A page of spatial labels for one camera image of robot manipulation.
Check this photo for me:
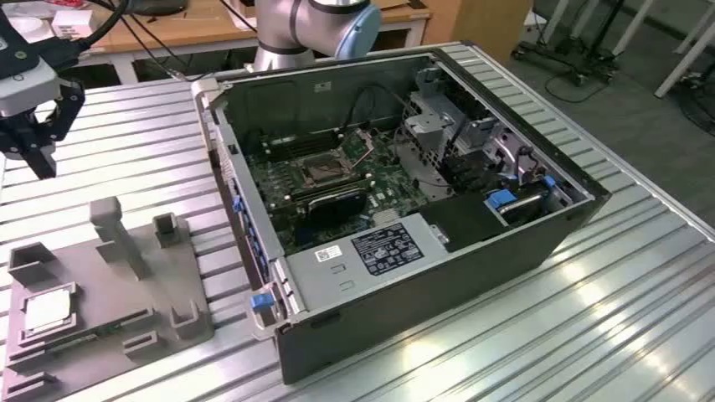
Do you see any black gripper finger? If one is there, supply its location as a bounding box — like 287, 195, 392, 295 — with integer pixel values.
0, 124, 26, 162
23, 79, 85, 180

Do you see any silver CPU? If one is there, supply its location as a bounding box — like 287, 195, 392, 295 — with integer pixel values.
23, 288, 74, 335

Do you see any CPU socket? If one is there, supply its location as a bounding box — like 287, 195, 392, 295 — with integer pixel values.
298, 152, 360, 186

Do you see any white cardboard box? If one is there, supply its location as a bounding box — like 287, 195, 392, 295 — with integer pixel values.
51, 10, 93, 41

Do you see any wooden desk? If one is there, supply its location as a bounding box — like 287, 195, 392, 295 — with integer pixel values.
71, 0, 434, 83

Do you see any grey parts rack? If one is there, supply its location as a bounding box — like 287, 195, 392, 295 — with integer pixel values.
2, 195, 215, 399

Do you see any green RAM stick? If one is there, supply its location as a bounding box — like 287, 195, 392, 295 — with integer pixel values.
46, 321, 122, 353

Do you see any metal socket cover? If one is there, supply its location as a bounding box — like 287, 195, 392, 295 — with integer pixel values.
337, 128, 376, 165

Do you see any black graphics card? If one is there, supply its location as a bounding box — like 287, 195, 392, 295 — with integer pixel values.
291, 188, 369, 248

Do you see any thin metal locking lever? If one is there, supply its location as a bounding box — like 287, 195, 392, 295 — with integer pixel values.
353, 140, 376, 171

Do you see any green motherboard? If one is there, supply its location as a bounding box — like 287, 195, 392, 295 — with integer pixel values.
243, 127, 448, 252

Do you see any grey power supply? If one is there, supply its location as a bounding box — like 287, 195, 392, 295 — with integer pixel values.
275, 211, 450, 322

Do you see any grey metal drive cage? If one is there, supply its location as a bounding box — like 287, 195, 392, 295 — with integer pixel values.
400, 64, 468, 168

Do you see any wooden cabinet panel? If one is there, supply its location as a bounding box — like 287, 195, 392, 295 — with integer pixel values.
450, 0, 532, 66

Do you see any black open PC case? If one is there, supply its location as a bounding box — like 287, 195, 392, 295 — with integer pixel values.
189, 39, 613, 386

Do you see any black rolling stand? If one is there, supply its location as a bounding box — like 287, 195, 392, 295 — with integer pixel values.
512, 0, 624, 87

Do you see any white table leg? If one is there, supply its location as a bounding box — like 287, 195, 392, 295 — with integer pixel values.
652, 0, 715, 100
612, 0, 654, 55

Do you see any grey wrist camera housing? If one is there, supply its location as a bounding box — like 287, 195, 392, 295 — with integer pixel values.
0, 54, 61, 117

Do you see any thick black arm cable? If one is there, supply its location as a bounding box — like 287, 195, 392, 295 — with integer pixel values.
30, 0, 125, 73

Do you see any black looped cable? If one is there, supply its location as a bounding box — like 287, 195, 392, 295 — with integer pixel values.
341, 85, 404, 131

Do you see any blue disk carrier handle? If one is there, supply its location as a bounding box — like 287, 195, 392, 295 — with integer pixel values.
484, 190, 514, 215

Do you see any black wire bundle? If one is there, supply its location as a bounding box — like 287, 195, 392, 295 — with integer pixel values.
516, 144, 552, 188

